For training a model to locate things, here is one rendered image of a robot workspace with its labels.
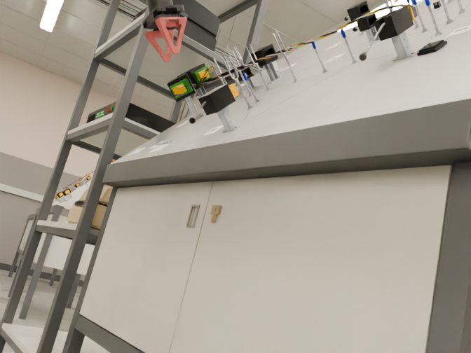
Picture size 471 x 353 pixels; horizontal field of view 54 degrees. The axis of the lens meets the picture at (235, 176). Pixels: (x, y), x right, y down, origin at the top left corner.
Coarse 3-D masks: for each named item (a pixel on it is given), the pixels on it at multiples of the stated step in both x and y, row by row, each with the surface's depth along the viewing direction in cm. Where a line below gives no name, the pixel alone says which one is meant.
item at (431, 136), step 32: (320, 128) 75; (352, 128) 69; (384, 128) 64; (416, 128) 60; (448, 128) 57; (128, 160) 137; (160, 160) 119; (192, 160) 106; (224, 160) 95; (256, 160) 86; (288, 160) 79; (320, 160) 72; (352, 160) 68; (384, 160) 65; (416, 160) 62; (448, 160) 59
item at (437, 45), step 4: (440, 40) 87; (428, 44) 89; (432, 44) 87; (436, 44) 86; (440, 44) 86; (444, 44) 86; (424, 48) 87; (428, 48) 86; (432, 48) 86; (436, 48) 85; (420, 52) 88; (424, 52) 87; (428, 52) 86; (432, 52) 86
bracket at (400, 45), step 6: (396, 36) 91; (402, 36) 91; (396, 42) 92; (402, 42) 91; (408, 42) 92; (396, 48) 92; (402, 48) 91; (408, 48) 92; (402, 54) 92; (408, 54) 92; (414, 54) 91; (396, 60) 94
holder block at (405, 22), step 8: (400, 8) 90; (408, 8) 90; (384, 16) 91; (392, 16) 88; (400, 16) 89; (408, 16) 90; (376, 24) 91; (392, 24) 88; (400, 24) 89; (408, 24) 90; (384, 32) 90; (392, 32) 89; (400, 32) 89
